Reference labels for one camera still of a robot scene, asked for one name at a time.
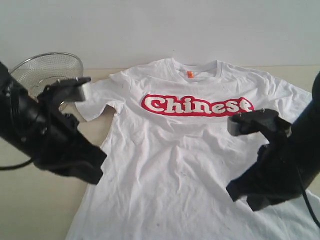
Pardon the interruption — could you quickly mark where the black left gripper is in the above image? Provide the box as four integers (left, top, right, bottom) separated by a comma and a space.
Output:
33, 109, 107, 185

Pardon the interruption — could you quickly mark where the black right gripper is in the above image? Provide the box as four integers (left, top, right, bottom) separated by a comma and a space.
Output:
226, 144, 308, 212

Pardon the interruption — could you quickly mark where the white t-shirt red logo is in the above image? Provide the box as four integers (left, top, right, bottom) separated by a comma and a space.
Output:
67, 58, 320, 240

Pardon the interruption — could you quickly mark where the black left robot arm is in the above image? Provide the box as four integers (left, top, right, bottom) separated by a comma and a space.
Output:
0, 64, 107, 185

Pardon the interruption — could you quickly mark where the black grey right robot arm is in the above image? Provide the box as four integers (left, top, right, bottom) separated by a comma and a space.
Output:
226, 76, 320, 211

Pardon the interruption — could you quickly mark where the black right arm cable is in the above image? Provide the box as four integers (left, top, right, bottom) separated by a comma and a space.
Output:
294, 164, 320, 226

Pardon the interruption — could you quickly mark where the metal mesh strainer bowl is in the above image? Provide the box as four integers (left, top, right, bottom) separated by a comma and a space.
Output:
10, 52, 84, 109

